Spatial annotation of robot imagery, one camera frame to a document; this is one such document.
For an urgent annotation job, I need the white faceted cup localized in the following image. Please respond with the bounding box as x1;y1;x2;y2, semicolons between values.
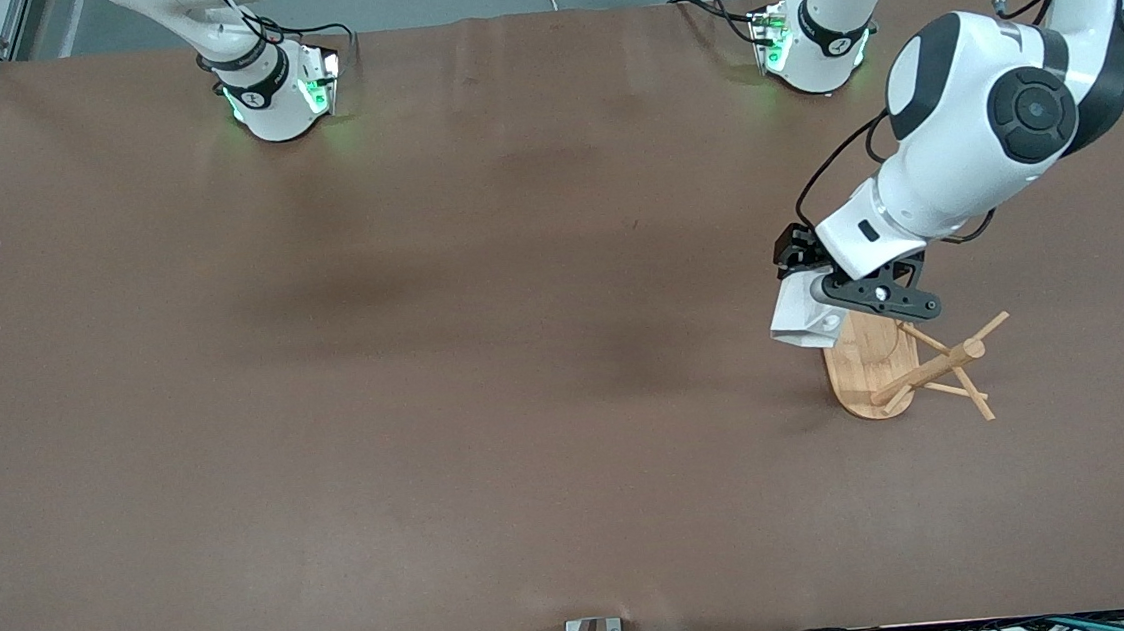
765;266;854;353

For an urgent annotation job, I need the wooden cup rack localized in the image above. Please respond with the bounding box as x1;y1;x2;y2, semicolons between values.
818;295;1019;434

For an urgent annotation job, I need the brown table cover mat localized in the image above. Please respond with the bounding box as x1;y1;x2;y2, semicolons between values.
0;0;1124;631

